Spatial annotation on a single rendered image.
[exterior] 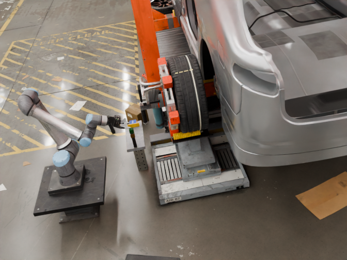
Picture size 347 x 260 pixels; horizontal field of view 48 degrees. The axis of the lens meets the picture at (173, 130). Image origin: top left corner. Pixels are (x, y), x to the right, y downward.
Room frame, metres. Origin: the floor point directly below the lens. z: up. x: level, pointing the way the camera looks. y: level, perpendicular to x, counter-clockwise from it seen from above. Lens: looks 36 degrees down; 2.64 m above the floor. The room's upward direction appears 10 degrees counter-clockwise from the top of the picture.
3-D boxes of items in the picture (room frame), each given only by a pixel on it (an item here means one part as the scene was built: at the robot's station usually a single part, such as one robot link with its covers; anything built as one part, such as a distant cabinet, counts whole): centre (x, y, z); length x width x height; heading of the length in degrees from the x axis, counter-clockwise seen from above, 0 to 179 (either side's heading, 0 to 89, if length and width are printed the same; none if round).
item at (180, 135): (2.78, -0.11, 0.51); 0.29 x 0.06 x 0.06; 92
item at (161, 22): (5.31, -0.17, 0.69); 0.52 x 0.17 x 0.35; 92
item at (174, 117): (2.58, -0.02, 0.85); 0.09 x 0.08 x 0.07; 2
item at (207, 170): (2.87, -0.18, 0.13); 0.50 x 0.36 x 0.10; 2
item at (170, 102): (2.90, -0.01, 0.85); 0.54 x 0.07 x 0.54; 2
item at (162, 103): (2.89, 0.07, 0.85); 0.21 x 0.14 x 0.14; 92
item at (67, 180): (2.64, 0.99, 0.40); 0.19 x 0.19 x 0.10
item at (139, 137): (3.00, 0.37, 0.44); 0.43 x 0.17 x 0.03; 2
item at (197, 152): (2.90, -0.18, 0.32); 0.40 x 0.30 x 0.28; 2
